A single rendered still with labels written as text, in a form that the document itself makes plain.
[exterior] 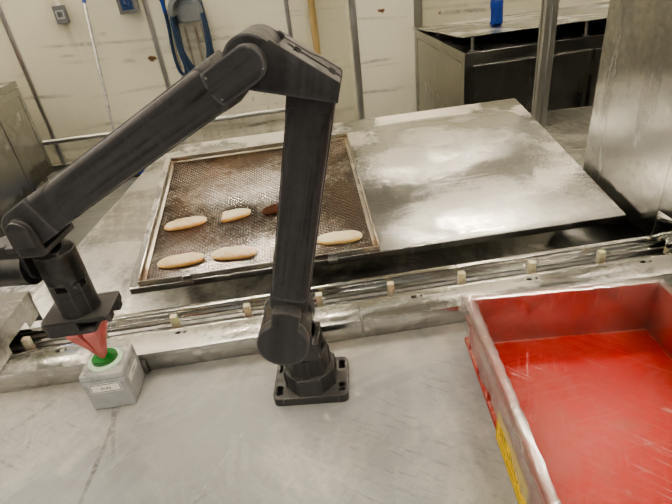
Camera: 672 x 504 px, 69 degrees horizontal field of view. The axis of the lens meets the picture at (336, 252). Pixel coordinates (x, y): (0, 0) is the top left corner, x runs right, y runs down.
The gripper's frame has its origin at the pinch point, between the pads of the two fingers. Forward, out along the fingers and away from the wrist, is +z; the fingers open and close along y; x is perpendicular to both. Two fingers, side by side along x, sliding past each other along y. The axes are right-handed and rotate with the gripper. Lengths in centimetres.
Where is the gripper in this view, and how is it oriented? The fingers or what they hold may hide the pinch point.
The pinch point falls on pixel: (102, 351)
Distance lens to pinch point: 90.0
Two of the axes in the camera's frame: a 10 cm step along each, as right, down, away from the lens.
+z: 1.1, 8.5, 5.2
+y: 9.9, -1.5, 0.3
